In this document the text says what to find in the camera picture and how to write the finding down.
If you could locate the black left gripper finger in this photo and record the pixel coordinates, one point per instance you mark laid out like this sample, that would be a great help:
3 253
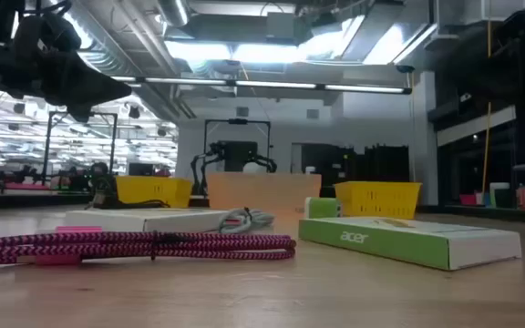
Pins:
85 84
80 113

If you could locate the white green acer box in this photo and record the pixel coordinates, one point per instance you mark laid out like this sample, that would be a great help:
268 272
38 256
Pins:
381 241
130 221

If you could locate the green white charger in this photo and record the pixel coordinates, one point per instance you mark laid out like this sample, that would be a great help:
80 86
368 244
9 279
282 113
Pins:
324 208

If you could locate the orange translucent bin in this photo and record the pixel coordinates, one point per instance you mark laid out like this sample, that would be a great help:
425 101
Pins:
262 191

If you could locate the red small bin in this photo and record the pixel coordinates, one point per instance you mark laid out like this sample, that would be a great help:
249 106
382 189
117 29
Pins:
467 199

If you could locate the pink mat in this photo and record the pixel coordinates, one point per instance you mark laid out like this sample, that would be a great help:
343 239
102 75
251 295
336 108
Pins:
25 186

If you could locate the yellow plastic basket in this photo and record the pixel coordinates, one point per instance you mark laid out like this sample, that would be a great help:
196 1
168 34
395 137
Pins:
376 198
153 190

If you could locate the black background robot station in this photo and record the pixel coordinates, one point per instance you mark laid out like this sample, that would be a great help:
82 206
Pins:
239 152

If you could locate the long ceiling light bar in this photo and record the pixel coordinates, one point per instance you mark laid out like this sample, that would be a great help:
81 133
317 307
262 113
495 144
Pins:
271 84

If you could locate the black storage cabinets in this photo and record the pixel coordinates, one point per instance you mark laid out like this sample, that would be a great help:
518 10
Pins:
381 164

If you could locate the orange bottle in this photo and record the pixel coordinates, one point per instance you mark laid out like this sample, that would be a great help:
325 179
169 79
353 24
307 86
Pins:
523 198

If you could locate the black background rig frame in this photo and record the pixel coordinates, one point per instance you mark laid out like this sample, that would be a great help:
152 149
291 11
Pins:
47 146

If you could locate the black dome camera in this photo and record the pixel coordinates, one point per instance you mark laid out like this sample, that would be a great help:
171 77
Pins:
405 68

